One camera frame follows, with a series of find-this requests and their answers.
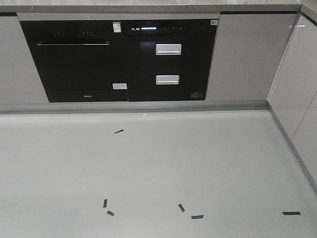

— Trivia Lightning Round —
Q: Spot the black disinfection cabinet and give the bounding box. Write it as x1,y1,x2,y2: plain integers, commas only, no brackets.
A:
121,19,218,102

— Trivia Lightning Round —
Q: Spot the grey cabinet panel right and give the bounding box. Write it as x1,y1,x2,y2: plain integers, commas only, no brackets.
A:
206,13,296,101

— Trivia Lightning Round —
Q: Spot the grey cabinet panel left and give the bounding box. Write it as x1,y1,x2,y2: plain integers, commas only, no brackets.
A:
0,16,49,105

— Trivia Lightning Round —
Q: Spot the grey cabinet panel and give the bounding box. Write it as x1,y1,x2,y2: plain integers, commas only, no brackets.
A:
206,13,296,101
0,16,49,105

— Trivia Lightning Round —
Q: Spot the black tape strip right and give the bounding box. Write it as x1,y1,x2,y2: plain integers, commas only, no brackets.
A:
282,211,301,216

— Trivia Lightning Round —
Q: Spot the black tape strip centre lower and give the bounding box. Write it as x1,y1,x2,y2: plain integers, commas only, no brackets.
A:
191,215,204,220

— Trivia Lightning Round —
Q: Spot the lower silver drawer handle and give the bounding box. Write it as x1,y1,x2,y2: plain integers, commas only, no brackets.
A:
156,75,179,85

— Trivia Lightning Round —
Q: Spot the upper silver drawer handle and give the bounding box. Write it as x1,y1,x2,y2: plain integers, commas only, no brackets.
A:
156,44,182,56

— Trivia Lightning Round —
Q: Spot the black tape strip centre upper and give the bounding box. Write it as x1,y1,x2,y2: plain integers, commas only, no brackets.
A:
178,203,185,212

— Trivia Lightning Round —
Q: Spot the silver drawer handle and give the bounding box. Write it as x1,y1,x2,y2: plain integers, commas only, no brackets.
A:
156,44,182,56
156,75,179,85

